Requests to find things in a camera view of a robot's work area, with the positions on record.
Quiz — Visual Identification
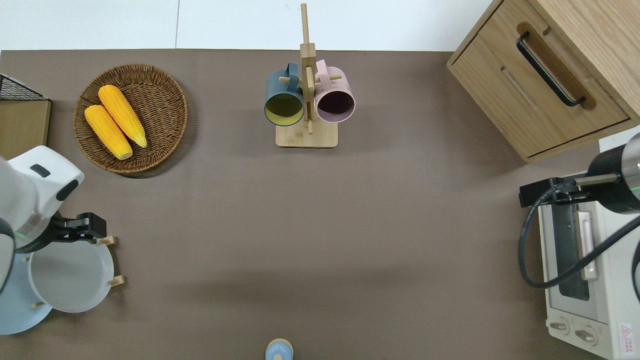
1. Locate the gray plate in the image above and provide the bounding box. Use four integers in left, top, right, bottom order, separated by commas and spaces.
27, 241, 115, 314

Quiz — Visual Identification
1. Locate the cream toaster oven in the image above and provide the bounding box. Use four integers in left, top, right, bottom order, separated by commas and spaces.
537, 137, 640, 360

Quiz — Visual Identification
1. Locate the pink mug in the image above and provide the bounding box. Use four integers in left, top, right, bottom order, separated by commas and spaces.
314, 59, 356, 124

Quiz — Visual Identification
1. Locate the black cabinet handle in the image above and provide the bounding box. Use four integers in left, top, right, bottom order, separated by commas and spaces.
516, 32, 586, 107

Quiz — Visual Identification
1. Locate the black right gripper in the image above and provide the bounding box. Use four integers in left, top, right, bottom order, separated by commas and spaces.
519, 144, 635, 216

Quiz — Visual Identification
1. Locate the wooden mug tree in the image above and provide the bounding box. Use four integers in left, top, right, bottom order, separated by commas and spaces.
275, 3, 343, 149

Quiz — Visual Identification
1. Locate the dark blue mug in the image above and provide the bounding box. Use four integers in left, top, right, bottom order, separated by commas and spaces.
264, 62, 305, 127

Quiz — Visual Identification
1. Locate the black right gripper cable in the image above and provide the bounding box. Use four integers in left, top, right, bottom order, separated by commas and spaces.
517, 172, 640, 290

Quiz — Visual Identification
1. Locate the wire storage basket wooden lid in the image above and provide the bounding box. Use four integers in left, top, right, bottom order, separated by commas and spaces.
0, 74, 52, 161

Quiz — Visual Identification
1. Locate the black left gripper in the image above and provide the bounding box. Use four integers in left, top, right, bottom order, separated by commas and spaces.
15, 210, 107, 252

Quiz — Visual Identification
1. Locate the light blue plate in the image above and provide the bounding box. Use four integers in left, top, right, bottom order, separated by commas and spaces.
0, 252, 53, 335

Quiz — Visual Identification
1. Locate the wooden plate rack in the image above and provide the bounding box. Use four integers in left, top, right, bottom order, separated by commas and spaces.
20, 236, 126, 309

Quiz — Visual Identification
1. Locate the wooden drawer cabinet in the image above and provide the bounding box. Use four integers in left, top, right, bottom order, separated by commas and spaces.
446, 0, 640, 164

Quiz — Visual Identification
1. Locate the brown wicker basket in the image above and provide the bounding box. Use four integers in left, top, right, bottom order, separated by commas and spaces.
73, 63, 189, 174

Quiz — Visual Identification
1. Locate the yellow corn cob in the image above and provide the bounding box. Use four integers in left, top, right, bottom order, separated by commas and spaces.
84, 104, 133, 161
98, 84, 148, 148

